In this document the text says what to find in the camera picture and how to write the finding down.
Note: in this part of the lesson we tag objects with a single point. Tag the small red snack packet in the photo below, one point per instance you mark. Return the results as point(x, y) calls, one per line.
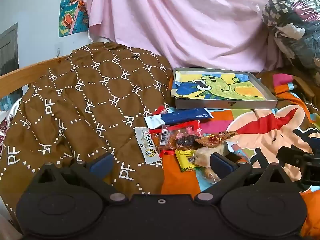
point(161, 109)

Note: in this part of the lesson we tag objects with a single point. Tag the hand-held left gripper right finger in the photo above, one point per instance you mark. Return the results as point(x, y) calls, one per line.
point(220, 165)

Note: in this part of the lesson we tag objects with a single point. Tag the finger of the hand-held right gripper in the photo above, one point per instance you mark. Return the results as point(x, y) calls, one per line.
point(293, 156)

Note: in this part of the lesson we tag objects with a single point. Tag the white wall socket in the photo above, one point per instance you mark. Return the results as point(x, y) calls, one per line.
point(58, 49)

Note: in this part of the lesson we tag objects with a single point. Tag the crayon dinosaur drawing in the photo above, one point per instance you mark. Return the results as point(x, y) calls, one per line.
point(217, 85)

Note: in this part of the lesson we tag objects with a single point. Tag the dark dried fruit packet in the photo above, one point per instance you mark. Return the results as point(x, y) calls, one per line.
point(187, 140)

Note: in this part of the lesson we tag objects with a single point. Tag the beige rice cracker packet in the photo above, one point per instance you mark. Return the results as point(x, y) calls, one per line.
point(203, 156)

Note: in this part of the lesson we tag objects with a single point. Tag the grey door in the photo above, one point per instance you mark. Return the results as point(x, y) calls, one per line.
point(8, 47)

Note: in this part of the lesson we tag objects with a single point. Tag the red clear snack packet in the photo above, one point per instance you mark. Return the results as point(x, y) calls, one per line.
point(172, 136)

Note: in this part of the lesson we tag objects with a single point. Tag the floral cloth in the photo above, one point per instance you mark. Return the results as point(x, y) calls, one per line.
point(7, 125)

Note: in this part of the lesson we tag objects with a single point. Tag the orange sausage stick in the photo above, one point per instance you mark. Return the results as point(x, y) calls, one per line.
point(240, 152)

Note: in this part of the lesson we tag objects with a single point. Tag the colourful cartoon printed blanket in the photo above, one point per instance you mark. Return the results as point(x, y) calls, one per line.
point(262, 135)

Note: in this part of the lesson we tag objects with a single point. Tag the white and red tofu packet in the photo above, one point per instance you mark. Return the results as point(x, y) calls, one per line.
point(147, 145)

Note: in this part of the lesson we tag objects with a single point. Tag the grey shallow cardboard box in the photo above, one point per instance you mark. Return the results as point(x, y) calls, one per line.
point(212, 103)

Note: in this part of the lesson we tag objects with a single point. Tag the wooden bed frame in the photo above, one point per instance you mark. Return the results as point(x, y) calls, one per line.
point(30, 72)

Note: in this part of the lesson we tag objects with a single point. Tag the yellow green snack packet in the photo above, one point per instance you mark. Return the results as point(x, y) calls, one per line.
point(186, 161)

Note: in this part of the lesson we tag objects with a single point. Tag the gold foil snack packet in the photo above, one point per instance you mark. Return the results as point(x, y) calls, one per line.
point(212, 138)

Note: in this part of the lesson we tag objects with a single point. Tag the blue and white snack packet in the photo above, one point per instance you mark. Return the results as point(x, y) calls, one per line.
point(182, 116)

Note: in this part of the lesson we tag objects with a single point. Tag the cartoon wall poster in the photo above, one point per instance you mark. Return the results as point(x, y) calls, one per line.
point(72, 7)

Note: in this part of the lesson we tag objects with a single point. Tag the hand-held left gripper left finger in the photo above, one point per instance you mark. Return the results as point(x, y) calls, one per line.
point(101, 166)

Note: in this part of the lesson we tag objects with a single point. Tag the clear bag of clothes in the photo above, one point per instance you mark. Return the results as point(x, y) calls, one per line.
point(292, 22)

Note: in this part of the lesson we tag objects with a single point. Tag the pink shirt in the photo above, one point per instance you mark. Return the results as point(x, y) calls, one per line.
point(187, 22)

